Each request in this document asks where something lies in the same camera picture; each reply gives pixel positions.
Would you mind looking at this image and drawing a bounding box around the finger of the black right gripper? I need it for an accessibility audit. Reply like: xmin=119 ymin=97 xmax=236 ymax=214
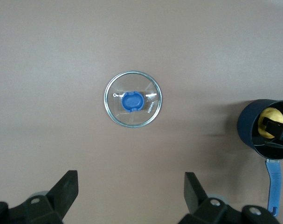
xmin=262 ymin=117 xmax=283 ymax=143

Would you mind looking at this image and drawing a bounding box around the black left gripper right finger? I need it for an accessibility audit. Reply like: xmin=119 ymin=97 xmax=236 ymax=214
xmin=178 ymin=172 xmax=242 ymax=224

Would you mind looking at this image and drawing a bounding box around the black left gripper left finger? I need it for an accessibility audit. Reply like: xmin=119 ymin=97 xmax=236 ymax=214
xmin=8 ymin=170 xmax=80 ymax=224

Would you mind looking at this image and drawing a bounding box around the yellow peeled potato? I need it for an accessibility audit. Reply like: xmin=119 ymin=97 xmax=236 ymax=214
xmin=257 ymin=106 xmax=283 ymax=140

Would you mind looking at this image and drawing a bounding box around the brown table cover sheet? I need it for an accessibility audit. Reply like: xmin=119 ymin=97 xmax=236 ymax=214
xmin=0 ymin=0 xmax=283 ymax=224

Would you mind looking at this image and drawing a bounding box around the dark pot with blue handle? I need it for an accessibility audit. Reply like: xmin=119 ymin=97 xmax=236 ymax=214
xmin=236 ymin=99 xmax=283 ymax=217

